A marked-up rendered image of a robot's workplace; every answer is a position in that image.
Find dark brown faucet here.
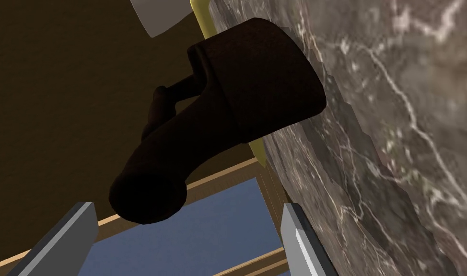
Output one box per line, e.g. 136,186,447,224
108,17,328,225

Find dark brown faucet lever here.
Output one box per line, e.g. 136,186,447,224
141,74,204,142

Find pale grey flat block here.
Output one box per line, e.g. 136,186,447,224
129,0,196,39

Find wooden framed window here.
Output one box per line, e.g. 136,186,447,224
0,156,292,276

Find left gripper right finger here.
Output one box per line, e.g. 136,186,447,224
280,203,339,276

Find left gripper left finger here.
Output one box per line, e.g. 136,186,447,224
7,201,100,276

